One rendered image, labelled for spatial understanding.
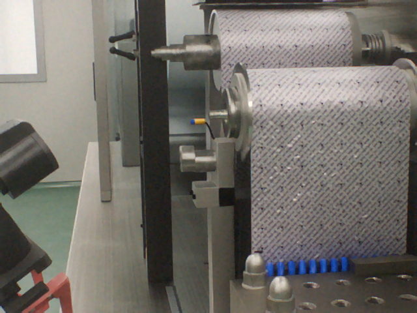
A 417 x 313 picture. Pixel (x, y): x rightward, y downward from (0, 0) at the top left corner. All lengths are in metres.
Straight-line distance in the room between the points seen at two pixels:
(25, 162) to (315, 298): 0.40
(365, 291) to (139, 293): 0.50
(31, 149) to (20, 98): 5.82
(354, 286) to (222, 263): 0.23
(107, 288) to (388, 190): 0.57
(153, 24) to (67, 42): 5.25
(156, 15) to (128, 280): 0.51
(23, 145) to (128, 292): 0.61
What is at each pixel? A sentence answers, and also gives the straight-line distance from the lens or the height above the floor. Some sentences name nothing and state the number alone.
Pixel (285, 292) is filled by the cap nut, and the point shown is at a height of 1.06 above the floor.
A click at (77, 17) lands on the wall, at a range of 6.48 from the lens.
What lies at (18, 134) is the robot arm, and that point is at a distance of 0.72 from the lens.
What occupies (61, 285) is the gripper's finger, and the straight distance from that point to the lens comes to 0.71.
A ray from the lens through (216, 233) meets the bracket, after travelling 1.04.
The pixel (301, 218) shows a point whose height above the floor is 1.10.
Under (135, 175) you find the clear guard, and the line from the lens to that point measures 1.98.
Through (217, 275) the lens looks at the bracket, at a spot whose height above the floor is 0.99.
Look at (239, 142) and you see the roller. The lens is 0.97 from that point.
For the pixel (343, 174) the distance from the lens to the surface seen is 0.98.
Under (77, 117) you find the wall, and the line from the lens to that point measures 6.51.
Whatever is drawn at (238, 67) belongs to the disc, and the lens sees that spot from 0.99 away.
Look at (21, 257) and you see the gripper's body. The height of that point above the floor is 1.13.
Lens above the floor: 1.35
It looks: 9 degrees down
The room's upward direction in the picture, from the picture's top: 1 degrees counter-clockwise
